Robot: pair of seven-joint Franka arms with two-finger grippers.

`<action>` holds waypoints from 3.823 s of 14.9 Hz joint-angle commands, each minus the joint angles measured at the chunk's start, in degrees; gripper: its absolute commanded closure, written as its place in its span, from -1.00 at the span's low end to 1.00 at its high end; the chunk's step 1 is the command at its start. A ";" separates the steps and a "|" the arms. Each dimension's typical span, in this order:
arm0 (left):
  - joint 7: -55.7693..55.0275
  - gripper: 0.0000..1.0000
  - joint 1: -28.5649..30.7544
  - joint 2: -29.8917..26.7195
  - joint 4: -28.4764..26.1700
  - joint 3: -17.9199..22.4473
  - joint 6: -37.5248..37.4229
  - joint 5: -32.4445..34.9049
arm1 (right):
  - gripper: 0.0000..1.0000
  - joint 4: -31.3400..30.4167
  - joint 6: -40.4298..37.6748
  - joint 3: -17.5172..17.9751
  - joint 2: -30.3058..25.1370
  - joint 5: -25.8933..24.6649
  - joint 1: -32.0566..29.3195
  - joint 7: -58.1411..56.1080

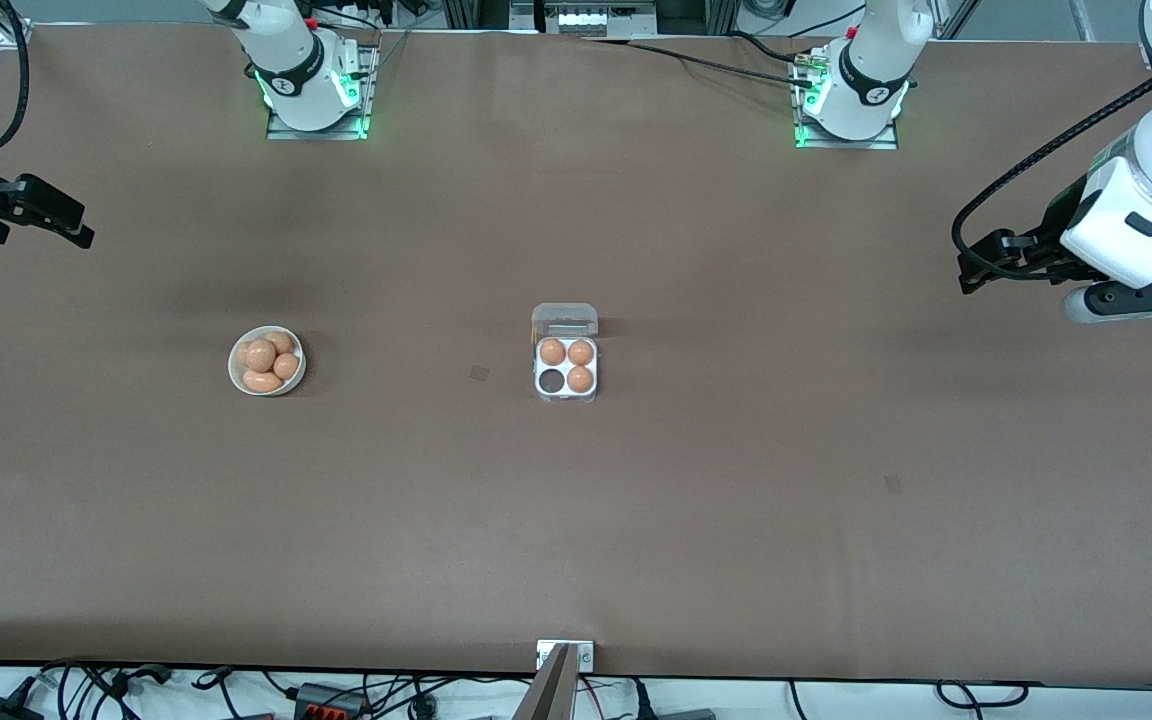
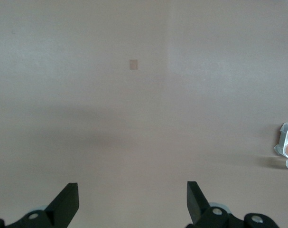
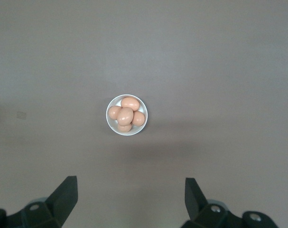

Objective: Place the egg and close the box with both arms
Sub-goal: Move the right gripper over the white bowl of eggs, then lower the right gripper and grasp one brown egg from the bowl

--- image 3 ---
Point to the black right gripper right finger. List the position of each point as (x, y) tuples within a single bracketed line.
[(193, 202)]

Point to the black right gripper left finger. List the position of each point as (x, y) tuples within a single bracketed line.
[(60, 202)]

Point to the brown egg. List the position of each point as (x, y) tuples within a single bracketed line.
[(130, 102), (124, 129), (125, 116), (139, 118), (113, 112)]

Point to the white round bowl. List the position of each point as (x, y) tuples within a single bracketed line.
[(114, 128)]

